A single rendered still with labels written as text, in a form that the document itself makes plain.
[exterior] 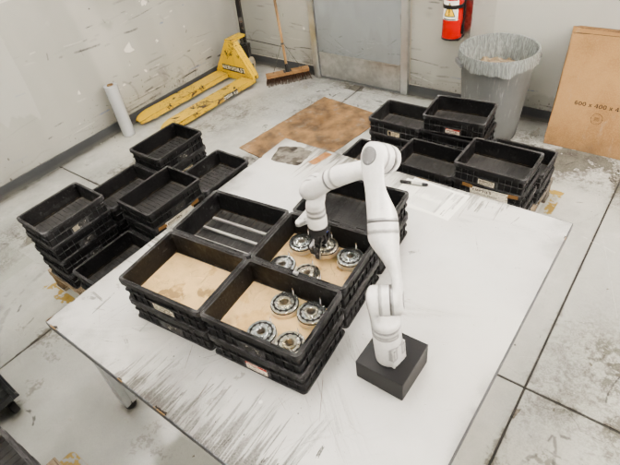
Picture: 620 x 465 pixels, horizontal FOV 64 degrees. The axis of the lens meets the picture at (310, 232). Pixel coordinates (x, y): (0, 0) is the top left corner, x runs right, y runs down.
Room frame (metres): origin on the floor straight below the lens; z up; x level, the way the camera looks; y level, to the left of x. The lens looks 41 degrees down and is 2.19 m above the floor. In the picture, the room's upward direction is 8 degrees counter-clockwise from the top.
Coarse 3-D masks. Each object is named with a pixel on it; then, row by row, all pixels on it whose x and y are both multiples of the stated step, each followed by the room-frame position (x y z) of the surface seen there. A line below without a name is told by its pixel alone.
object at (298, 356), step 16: (240, 272) 1.29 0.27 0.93; (288, 272) 1.25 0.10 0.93; (224, 288) 1.22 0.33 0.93; (208, 304) 1.16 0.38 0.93; (336, 304) 1.08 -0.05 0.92; (208, 320) 1.09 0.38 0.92; (320, 320) 1.02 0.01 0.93; (240, 336) 1.01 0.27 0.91; (288, 352) 0.91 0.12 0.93; (304, 352) 0.91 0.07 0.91
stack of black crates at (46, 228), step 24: (72, 192) 2.59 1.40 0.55; (96, 192) 2.48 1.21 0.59; (24, 216) 2.36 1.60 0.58; (48, 216) 2.44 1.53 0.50; (72, 216) 2.27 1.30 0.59; (96, 216) 2.37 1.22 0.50; (48, 240) 2.16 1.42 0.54; (72, 240) 2.24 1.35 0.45; (96, 240) 2.32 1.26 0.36; (48, 264) 2.29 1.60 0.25; (72, 264) 2.19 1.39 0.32
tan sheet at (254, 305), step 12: (252, 288) 1.30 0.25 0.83; (264, 288) 1.29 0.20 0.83; (240, 300) 1.25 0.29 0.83; (252, 300) 1.24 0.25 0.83; (264, 300) 1.23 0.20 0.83; (300, 300) 1.20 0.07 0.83; (228, 312) 1.20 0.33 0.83; (240, 312) 1.19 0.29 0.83; (252, 312) 1.18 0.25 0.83; (264, 312) 1.17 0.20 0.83; (240, 324) 1.13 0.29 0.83; (276, 324) 1.11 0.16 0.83; (288, 324) 1.10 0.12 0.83
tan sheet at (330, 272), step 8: (288, 248) 1.49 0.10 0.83; (296, 256) 1.43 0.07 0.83; (304, 256) 1.42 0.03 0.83; (312, 256) 1.42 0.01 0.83; (336, 256) 1.40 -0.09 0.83; (296, 264) 1.39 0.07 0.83; (320, 264) 1.37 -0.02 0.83; (328, 264) 1.36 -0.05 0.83; (336, 264) 1.36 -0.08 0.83; (320, 272) 1.33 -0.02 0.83; (328, 272) 1.32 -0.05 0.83; (336, 272) 1.31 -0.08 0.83; (344, 272) 1.31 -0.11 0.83; (328, 280) 1.28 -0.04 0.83; (336, 280) 1.27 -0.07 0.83; (344, 280) 1.27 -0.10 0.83
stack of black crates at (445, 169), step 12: (408, 144) 2.67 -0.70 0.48; (420, 144) 2.69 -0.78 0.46; (432, 144) 2.64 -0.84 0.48; (408, 156) 2.67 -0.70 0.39; (420, 156) 2.67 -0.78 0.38; (432, 156) 2.63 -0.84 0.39; (444, 156) 2.58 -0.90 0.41; (456, 156) 2.53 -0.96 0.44; (408, 168) 2.44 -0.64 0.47; (420, 168) 2.40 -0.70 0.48; (432, 168) 2.52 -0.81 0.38; (444, 168) 2.50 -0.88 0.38; (432, 180) 2.34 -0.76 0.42; (444, 180) 2.29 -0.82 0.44
